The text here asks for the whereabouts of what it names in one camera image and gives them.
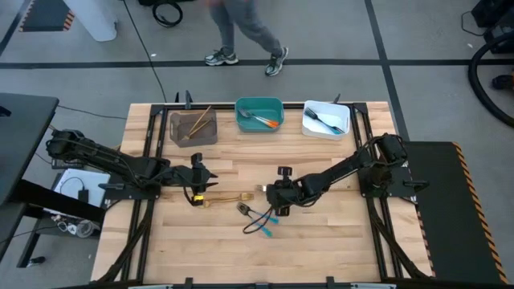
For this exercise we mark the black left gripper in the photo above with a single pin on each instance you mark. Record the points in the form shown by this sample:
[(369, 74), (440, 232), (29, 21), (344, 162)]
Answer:
[(197, 178)]

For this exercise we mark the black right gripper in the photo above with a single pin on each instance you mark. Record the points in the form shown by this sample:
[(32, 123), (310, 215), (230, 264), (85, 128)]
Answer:
[(284, 171)]

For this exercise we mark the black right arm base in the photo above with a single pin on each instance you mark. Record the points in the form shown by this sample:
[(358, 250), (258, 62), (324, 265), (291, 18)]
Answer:
[(413, 185)]

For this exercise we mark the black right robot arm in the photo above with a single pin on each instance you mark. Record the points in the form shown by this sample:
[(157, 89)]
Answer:
[(341, 168)]

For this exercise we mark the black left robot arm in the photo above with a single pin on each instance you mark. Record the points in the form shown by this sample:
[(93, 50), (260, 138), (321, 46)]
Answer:
[(100, 156)]

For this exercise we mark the grey translucent plastic bin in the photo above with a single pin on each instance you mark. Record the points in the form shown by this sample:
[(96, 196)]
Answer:
[(180, 140)]

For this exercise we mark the teal plastic bin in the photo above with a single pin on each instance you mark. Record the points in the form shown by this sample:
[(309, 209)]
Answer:
[(277, 105)]

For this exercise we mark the white plastic bin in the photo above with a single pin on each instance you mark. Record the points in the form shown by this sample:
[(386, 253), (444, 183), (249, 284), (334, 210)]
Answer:
[(339, 112)]

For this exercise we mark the white board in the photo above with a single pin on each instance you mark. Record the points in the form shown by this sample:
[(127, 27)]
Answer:
[(96, 180)]

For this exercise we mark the black power adapter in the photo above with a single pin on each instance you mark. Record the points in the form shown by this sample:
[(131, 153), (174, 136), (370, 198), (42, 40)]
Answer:
[(83, 195)]

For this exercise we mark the person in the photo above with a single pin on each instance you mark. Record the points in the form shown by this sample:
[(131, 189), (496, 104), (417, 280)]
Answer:
[(249, 24)]

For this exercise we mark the black hazard-striped floor mat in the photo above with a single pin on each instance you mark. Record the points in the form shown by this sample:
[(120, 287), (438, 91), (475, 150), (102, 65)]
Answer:
[(449, 225)]

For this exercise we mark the black desk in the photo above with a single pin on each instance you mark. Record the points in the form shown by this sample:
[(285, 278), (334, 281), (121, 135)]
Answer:
[(24, 136)]

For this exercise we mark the white pillar base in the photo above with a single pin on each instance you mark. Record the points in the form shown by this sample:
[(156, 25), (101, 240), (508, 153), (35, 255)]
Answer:
[(94, 20)]

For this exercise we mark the small hazard-striped mat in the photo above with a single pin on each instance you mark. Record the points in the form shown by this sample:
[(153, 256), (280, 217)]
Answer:
[(44, 14)]

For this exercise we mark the black caster foot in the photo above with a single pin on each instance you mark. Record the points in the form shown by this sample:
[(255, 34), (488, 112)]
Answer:
[(502, 82)]

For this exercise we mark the black equipment case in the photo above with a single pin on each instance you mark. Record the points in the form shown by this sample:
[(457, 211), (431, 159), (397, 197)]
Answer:
[(498, 20)]

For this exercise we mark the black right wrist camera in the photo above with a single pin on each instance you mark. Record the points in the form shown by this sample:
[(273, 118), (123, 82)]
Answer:
[(293, 190)]

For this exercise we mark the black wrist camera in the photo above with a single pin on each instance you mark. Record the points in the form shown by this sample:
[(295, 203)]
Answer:
[(293, 190), (176, 174)]

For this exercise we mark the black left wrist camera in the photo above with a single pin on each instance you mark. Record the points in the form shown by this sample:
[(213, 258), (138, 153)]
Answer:
[(176, 174)]

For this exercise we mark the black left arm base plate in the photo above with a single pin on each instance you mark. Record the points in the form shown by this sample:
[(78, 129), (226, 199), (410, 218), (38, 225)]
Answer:
[(132, 193)]

